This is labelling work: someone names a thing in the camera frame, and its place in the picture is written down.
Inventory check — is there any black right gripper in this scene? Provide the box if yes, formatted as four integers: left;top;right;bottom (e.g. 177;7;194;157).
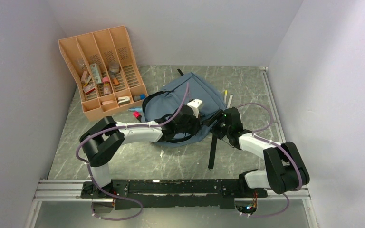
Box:
202;109;231;139

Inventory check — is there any white marker blue cap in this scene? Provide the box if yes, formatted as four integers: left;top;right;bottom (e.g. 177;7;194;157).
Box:
227;94;233;108

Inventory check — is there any white marker yellow cap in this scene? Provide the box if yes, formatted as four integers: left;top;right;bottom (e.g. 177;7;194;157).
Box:
224;90;228;107

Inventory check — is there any blue grey student backpack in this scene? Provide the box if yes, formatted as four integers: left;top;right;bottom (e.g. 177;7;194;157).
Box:
141;68;227;170

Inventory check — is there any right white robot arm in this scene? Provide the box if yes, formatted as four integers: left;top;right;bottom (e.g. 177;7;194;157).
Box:
205;107;310;197

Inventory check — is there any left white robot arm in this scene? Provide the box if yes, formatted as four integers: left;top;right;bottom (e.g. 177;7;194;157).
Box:
78;100;201;198

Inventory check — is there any grey blue cylinder bottle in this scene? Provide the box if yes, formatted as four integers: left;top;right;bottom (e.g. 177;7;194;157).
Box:
133;94;146;102

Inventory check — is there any blue correction tape dispenser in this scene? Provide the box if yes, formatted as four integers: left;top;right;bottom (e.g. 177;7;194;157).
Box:
128;107;143;112

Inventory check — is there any white stapler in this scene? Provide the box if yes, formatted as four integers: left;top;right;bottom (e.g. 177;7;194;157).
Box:
117;96;131;106

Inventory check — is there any pink capped glue bottle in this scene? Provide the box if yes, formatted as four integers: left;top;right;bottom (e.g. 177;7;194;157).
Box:
102;76;112;95

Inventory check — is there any grey round jar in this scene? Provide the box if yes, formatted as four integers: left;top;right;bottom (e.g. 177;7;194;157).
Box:
108;61;120;74

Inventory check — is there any red white small box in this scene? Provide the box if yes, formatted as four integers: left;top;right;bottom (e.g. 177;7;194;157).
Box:
83;84;96;95

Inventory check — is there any peach plastic file organizer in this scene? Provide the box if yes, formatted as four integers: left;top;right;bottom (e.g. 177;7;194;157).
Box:
58;26;148;121

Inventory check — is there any tall white carton box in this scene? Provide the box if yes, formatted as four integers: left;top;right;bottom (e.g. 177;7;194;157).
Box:
90;63;102;84

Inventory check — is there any black mounting base rail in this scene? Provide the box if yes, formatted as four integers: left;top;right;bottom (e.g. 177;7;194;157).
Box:
81;178;268;211

